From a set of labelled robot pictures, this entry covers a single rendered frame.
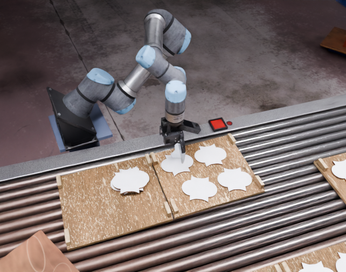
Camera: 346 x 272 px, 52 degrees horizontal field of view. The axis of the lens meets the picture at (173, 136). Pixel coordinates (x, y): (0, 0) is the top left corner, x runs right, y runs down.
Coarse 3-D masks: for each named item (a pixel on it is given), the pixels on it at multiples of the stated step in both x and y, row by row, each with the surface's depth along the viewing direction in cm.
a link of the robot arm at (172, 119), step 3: (165, 111) 133; (165, 114) 135; (168, 114) 133; (180, 114) 132; (183, 114) 134; (165, 117) 136; (168, 117) 134; (171, 117) 133; (174, 117) 132; (177, 117) 133; (180, 117) 134; (183, 117) 135; (168, 120) 135; (171, 120) 134; (174, 120) 134; (177, 120) 134; (180, 120) 134
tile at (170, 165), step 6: (168, 156) 161; (186, 156) 161; (162, 162) 158; (168, 162) 158; (174, 162) 158; (180, 162) 158; (186, 162) 158; (192, 162) 158; (162, 168) 155; (168, 168) 156; (174, 168) 156; (180, 168) 156; (186, 168) 156; (174, 174) 153
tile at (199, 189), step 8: (192, 176) 153; (184, 184) 150; (192, 184) 150; (200, 184) 150; (208, 184) 150; (184, 192) 147; (192, 192) 147; (200, 192) 147; (208, 192) 147; (216, 192) 147
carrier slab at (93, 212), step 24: (96, 168) 156; (120, 168) 156; (144, 168) 156; (72, 192) 146; (96, 192) 147; (120, 192) 147; (144, 192) 147; (72, 216) 138; (96, 216) 139; (120, 216) 139; (144, 216) 139; (72, 240) 131; (96, 240) 132
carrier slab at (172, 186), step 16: (192, 144) 167; (208, 144) 168; (224, 144) 168; (160, 160) 160; (224, 160) 161; (240, 160) 161; (160, 176) 153; (176, 176) 154; (208, 176) 154; (176, 192) 148; (224, 192) 148; (240, 192) 149; (256, 192) 149; (192, 208) 142; (208, 208) 144
